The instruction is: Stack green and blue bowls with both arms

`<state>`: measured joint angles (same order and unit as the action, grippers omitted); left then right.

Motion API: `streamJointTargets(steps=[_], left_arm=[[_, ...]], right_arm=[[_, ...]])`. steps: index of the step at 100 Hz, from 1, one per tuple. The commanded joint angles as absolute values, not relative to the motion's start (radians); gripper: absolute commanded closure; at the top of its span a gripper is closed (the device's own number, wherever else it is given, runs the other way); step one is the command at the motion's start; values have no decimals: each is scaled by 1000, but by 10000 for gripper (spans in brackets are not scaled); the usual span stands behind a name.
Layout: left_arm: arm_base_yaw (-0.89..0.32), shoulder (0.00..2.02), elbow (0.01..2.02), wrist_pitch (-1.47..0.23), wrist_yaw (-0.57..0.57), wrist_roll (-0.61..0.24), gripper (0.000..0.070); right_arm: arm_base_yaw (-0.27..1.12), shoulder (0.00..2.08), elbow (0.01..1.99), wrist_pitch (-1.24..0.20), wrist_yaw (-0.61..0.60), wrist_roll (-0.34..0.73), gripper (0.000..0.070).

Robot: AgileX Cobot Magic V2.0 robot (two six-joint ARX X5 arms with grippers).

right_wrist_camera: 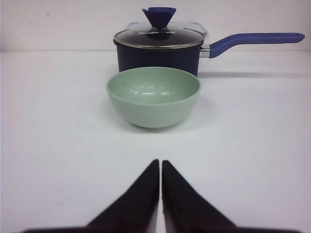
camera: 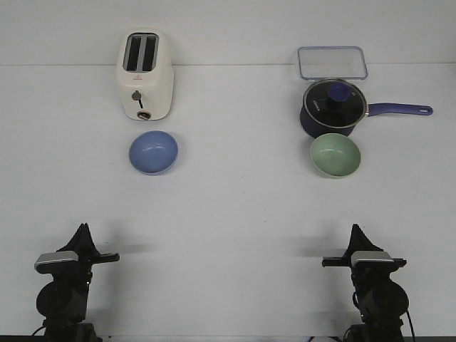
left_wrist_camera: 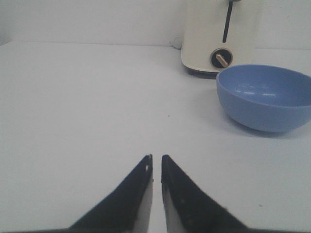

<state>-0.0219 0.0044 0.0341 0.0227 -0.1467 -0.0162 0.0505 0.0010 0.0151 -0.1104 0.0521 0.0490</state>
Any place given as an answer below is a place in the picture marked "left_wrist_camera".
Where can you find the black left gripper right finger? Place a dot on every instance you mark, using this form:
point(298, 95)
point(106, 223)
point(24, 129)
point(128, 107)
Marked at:
point(190, 210)

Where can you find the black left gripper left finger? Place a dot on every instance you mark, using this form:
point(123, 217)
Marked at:
point(126, 209)

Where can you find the blue plastic bowl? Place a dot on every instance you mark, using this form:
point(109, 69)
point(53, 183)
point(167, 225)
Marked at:
point(265, 98)

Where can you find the cream two-slot toaster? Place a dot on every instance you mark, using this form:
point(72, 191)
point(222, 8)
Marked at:
point(219, 34)

